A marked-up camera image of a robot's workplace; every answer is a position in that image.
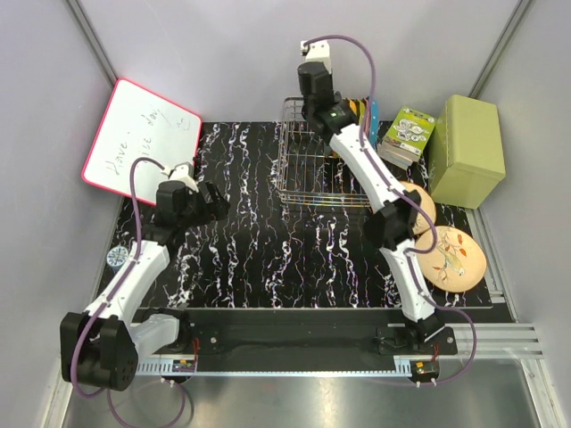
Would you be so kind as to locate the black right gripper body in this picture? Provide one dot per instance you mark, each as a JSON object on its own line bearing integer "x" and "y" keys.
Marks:
{"x": 304, "y": 111}

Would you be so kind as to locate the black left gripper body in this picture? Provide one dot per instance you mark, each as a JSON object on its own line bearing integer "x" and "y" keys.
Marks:
{"x": 207, "y": 196}

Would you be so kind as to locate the beige leaf plate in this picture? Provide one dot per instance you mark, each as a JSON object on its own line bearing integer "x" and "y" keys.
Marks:
{"x": 426, "y": 204}

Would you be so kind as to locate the beige bird plate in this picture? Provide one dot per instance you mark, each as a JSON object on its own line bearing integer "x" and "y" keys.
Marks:
{"x": 456, "y": 264}

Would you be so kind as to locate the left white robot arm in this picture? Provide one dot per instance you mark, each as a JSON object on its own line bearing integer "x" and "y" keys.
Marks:
{"x": 101, "y": 346}

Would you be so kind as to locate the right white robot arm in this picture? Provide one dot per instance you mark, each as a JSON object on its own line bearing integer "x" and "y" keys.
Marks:
{"x": 394, "y": 209}

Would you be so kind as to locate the yellow plate in rack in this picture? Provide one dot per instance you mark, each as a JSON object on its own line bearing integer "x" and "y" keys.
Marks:
{"x": 355, "y": 107}

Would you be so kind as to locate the pink plate in rack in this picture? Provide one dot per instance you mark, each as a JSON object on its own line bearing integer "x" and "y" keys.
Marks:
{"x": 365, "y": 116}

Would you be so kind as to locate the blue plate in rack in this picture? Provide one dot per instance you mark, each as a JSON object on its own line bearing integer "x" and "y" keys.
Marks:
{"x": 375, "y": 122}

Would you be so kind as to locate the blue patterned bottle cap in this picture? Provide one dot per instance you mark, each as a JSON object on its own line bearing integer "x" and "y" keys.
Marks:
{"x": 117, "y": 257}

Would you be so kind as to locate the green cover book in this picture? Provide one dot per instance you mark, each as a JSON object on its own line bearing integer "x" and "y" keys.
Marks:
{"x": 405, "y": 140}

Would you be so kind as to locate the pink-framed whiteboard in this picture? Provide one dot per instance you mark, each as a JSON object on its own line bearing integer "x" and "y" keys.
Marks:
{"x": 139, "y": 123}

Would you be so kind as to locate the black marble pattern mat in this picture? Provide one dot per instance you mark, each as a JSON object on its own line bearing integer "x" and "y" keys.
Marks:
{"x": 266, "y": 254}

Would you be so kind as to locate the green metal tin box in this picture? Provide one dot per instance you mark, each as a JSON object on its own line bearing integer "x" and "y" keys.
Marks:
{"x": 465, "y": 154}

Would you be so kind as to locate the left small circuit board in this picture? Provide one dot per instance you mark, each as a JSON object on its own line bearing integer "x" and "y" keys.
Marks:
{"x": 184, "y": 365}

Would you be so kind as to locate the small circuit board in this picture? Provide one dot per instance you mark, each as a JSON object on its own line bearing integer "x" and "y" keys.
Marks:
{"x": 184, "y": 365}
{"x": 426, "y": 369}

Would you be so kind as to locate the black base bar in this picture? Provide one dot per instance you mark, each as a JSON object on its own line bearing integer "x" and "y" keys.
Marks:
{"x": 381, "y": 331}

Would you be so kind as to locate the right small circuit board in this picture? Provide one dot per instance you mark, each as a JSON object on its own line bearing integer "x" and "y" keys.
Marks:
{"x": 426, "y": 369}

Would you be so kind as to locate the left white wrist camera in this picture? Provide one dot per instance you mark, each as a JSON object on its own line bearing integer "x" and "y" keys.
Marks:
{"x": 183, "y": 172}

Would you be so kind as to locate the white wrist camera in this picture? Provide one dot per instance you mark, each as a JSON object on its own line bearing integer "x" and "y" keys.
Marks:
{"x": 183, "y": 172}
{"x": 317, "y": 52}

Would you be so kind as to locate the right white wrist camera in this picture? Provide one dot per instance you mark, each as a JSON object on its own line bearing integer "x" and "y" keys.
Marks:
{"x": 317, "y": 52}

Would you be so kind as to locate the metal wire dish rack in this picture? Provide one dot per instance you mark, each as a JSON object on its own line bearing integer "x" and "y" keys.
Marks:
{"x": 308, "y": 171}

